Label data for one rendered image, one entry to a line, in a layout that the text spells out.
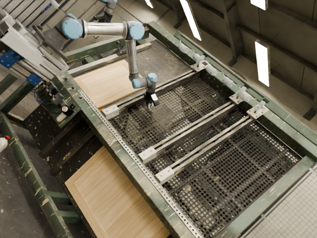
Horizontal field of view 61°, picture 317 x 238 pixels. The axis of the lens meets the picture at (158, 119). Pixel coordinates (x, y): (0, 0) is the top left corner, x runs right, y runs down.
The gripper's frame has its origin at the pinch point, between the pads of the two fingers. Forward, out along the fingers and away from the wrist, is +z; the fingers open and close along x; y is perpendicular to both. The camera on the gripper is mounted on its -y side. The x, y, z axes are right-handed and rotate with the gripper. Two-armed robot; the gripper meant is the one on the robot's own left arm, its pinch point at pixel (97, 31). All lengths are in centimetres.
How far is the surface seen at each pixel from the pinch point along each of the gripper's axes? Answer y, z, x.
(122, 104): 3, 33, -70
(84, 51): 3.0, 26.6, 13.1
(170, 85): 45, 7, -72
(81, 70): -8.3, 35.7, -11.7
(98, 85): -2, 36, -35
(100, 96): -6, 40, -49
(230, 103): 76, -7, -117
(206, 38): 568, -1, 310
